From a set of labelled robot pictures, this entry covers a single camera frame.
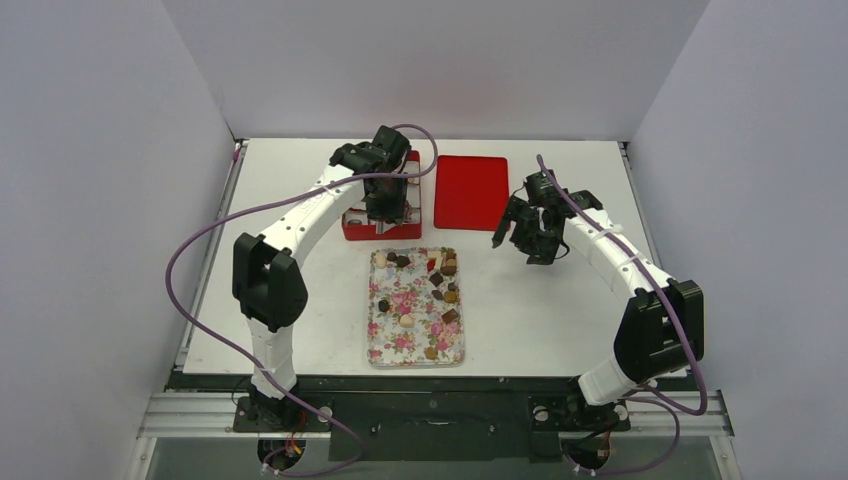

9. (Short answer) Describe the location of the red box lid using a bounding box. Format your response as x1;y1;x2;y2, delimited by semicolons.
433;155;510;232

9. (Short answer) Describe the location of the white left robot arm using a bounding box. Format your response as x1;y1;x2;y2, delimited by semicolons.
232;126;411;430

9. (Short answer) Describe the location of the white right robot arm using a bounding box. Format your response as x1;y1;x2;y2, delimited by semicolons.
492;170;705;427

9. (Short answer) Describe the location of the red chocolate box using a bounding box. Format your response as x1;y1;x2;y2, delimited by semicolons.
341;179;423;241

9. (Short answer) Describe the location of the brown cube chocolate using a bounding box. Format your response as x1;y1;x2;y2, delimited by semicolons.
441;309;460;324

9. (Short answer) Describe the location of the floral serving tray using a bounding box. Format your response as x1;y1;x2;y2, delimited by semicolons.
366;247;466;369

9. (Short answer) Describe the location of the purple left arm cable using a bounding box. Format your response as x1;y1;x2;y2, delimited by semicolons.
164;123;440;478

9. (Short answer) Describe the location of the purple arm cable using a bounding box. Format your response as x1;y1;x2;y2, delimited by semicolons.
536;154;709;477
164;123;440;478

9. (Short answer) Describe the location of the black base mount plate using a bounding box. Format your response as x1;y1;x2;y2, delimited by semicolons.
232;375;631;462

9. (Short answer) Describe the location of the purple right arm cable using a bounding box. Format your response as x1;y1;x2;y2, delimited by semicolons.
536;154;709;477

